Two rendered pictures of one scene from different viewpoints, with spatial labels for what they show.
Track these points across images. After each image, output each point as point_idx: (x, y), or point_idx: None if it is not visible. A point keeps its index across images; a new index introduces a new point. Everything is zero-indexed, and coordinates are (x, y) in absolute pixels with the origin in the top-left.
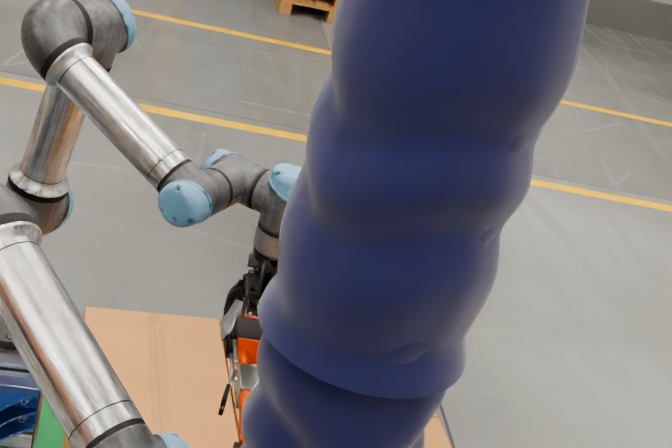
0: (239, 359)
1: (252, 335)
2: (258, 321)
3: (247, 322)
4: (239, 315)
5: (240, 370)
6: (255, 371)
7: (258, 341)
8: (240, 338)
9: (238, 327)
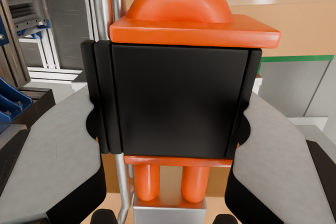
0: (136, 181)
1: (167, 145)
2: (201, 67)
3: (155, 82)
4: (122, 39)
5: (135, 221)
6: (166, 221)
7: (182, 165)
8: (129, 161)
9: (121, 115)
